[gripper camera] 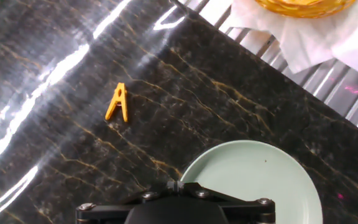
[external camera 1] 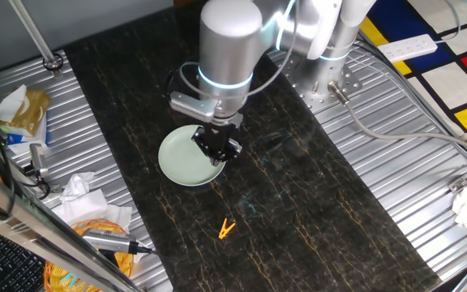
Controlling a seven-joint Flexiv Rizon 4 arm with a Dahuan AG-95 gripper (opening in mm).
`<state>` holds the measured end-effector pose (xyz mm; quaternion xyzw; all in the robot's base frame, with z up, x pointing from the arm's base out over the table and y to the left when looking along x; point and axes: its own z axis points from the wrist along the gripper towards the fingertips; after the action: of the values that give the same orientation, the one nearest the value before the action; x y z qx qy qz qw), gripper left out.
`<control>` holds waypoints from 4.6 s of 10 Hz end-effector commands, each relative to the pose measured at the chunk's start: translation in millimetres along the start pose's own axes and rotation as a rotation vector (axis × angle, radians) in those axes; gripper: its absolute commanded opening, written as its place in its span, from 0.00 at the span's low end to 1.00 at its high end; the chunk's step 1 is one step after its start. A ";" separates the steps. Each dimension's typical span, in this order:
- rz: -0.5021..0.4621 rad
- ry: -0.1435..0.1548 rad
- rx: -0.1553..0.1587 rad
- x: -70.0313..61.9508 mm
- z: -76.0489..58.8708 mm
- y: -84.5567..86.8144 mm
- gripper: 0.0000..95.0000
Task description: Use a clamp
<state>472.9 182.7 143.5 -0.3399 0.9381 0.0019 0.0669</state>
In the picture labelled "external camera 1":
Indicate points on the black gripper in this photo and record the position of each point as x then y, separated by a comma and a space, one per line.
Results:
217, 138

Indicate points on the orange plastic clothespin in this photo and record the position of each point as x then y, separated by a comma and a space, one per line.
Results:
226, 230

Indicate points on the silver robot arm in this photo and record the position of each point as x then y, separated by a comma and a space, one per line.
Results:
229, 40

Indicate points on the pale green round plate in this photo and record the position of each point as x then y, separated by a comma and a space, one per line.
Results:
181, 162

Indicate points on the black gold-veined marble mat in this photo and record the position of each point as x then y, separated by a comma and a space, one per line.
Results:
298, 203

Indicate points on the flat white paper towel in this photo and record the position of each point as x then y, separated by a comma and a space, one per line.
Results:
91, 207

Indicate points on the crumpled white tissue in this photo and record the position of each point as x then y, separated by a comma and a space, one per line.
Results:
75, 184

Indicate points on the yellow tissue box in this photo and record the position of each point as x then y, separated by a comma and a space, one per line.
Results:
31, 109

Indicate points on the white blue tissue pack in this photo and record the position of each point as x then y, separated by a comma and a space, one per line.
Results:
26, 140

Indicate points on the teal plastic clothespin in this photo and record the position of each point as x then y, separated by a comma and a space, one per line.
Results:
68, 280

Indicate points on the yellow wicker basket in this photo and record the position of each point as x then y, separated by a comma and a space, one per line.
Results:
55, 280

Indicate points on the aluminium pole with base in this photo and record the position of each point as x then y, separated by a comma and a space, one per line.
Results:
35, 36

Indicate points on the white power strip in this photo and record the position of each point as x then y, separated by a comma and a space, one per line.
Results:
408, 48

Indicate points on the black keyboard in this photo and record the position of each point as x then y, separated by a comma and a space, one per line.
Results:
6, 263

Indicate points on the colourful squares floor mat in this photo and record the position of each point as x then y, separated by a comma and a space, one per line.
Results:
452, 85

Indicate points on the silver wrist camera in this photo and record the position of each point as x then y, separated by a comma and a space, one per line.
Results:
189, 106

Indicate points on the silver camera with black plug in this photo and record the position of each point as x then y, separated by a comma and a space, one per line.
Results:
108, 241

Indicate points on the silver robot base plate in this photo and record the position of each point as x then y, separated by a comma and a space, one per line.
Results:
351, 83

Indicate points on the small silver camera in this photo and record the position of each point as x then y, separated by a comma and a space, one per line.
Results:
38, 158

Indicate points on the wide aluminium frame bar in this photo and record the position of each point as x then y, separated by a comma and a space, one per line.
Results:
35, 227

